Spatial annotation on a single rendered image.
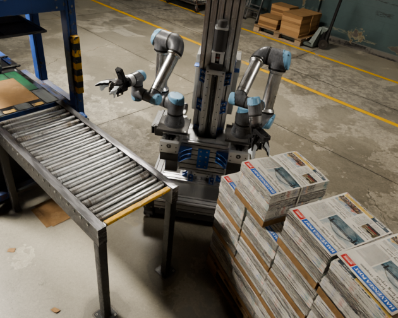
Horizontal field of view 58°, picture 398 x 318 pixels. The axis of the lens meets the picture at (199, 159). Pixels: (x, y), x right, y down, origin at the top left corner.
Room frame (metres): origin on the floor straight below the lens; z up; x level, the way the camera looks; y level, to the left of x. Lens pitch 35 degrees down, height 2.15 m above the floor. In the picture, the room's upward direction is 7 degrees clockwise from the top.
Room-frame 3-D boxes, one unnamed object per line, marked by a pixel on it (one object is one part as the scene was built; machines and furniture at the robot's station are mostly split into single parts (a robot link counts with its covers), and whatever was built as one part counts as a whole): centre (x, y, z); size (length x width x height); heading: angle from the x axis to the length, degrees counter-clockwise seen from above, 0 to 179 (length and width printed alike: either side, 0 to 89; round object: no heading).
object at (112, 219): (1.40, 0.28, 0.81); 0.43 x 0.03 x 0.02; 140
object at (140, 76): (2.13, 0.46, 1.21); 0.11 x 0.08 x 0.09; 152
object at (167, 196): (2.02, 0.63, 0.74); 1.34 x 0.05 x 0.12; 50
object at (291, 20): (8.18, -1.55, 0.28); 1.20 x 0.83 x 0.57; 50
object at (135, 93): (2.12, 0.44, 1.12); 0.11 x 0.08 x 0.11; 62
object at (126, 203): (1.46, 0.34, 0.77); 0.47 x 0.05 x 0.05; 140
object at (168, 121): (2.29, 0.21, 0.87); 0.15 x 0.15 x 0.10
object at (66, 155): (1.83, 0.79, 0.77); 0.47 x 0.05 x 0.05; 140
